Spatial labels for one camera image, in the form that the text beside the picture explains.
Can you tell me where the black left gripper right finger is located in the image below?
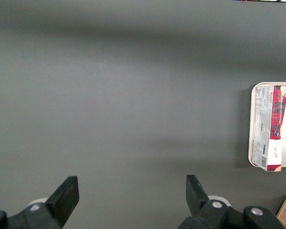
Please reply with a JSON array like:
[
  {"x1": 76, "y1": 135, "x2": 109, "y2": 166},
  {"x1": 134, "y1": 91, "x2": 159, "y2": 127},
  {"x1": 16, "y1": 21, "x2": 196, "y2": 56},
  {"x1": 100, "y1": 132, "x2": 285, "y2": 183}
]
[{"x1": 177, "y1": 175, "x2": 286, "y2": 229}]

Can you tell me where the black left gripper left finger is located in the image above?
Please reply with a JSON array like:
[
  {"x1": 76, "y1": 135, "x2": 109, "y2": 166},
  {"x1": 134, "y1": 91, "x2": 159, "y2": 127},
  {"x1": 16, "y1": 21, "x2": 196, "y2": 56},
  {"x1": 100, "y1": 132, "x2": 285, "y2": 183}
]
[{"x1": 0, "y1": 176, "x2": 80, "y2": 229}]

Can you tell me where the red tartan shortbread box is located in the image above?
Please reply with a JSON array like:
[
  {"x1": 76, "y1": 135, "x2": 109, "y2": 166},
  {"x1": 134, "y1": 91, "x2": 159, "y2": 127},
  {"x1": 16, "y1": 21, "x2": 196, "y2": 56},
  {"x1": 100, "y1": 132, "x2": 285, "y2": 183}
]
[{"x1": 251, "y1": 85, "x2": 286, "y2": 172}]

